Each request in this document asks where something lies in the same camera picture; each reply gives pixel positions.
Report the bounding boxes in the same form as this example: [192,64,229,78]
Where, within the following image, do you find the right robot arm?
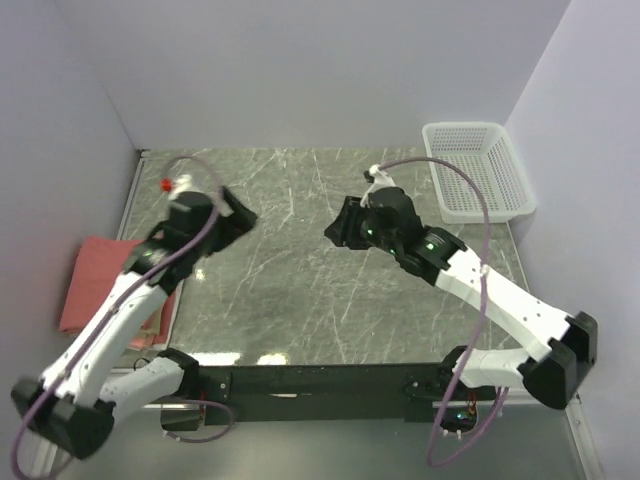
[324,187,598,410]

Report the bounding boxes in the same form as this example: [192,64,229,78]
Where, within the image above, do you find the aluminium rail frame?
[60,395,604,479]

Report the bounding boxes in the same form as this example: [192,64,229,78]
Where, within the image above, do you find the folded pink t shirt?
[128,294,176,351]

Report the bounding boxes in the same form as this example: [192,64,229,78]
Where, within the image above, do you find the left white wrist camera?
[160,174,196,201]

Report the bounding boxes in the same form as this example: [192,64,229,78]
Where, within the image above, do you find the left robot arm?
[11,188,258,460]

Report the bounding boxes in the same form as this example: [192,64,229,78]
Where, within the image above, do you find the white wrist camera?
[160,174,196,201]
[360,164,396,208]

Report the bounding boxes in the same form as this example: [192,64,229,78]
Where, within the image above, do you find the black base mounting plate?
[167,363,453,423]

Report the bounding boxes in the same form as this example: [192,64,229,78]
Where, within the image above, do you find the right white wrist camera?
[360,164,396,208]

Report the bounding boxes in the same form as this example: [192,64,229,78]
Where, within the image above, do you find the white plastic basket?
[422,122,536,224]

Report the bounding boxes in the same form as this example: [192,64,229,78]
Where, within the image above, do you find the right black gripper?
[323,196,401,256]

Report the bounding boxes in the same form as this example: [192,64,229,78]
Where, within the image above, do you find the red t shirt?
[59,236,141,334]

